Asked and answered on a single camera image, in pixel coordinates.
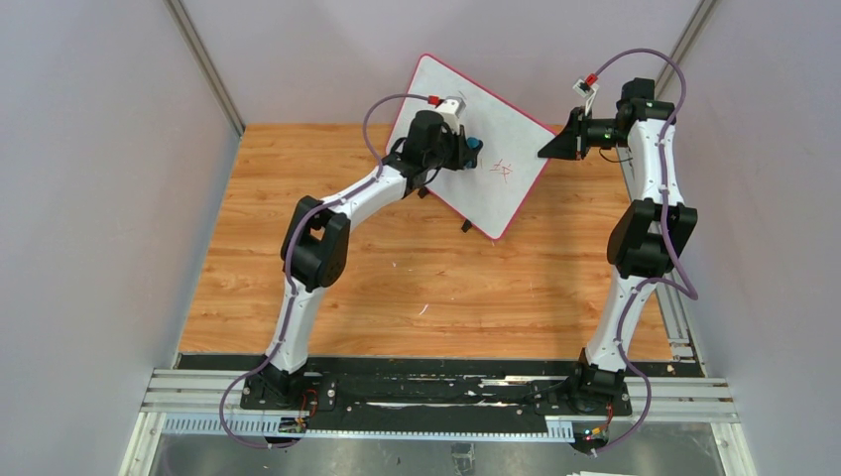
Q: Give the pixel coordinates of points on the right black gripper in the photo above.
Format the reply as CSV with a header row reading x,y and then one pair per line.
x,y
578,136

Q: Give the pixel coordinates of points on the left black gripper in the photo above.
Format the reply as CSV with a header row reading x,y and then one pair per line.
x,y
453,152

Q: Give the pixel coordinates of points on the blue black eraser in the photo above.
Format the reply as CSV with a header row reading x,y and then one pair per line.
x,y
474,146

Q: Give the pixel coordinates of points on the pink framed whiteboard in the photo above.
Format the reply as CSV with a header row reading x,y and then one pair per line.
x,y
508,166

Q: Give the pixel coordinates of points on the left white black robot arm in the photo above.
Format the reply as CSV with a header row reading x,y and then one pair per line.
x,y
315,249

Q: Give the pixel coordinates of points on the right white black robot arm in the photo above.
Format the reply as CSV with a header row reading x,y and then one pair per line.
x,y
653,230

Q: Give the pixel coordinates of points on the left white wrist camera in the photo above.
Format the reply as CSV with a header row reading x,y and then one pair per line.
x,y
450,109

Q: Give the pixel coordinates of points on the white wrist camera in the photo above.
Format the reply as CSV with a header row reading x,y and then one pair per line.
x,y
450,109
587,88

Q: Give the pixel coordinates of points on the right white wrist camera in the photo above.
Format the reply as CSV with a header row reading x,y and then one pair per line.
x,y
587,88

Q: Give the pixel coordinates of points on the wire whiteboard stand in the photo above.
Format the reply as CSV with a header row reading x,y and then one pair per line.
x,y
466,224

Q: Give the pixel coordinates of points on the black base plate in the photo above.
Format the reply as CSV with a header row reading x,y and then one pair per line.
x,y
425,395

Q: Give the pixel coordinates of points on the aluminium frame rails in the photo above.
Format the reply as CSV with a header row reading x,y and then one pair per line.
x,y
437,351

